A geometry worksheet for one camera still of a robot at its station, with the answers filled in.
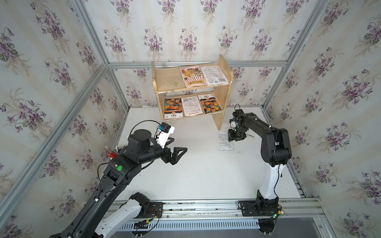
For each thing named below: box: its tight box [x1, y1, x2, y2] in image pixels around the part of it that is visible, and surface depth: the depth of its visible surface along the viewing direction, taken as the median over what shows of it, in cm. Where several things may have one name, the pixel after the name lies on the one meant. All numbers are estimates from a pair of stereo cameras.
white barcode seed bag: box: [200, 64, 230, 86], surface depth 78 cm
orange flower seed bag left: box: [164, 98, 184, 120], surface depth 92 cm
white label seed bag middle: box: [181, 95, 204, 117], surface depth 93 cm
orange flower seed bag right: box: [197, 93, 223, 115], surface depth 95 cm
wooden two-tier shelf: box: [151, 54, 235, 131], surface depth 78 cm
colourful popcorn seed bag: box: [179, 65, 208, 89], surface depth 77 cm
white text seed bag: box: [215, 132, 235, 151], surface depth 100 cm
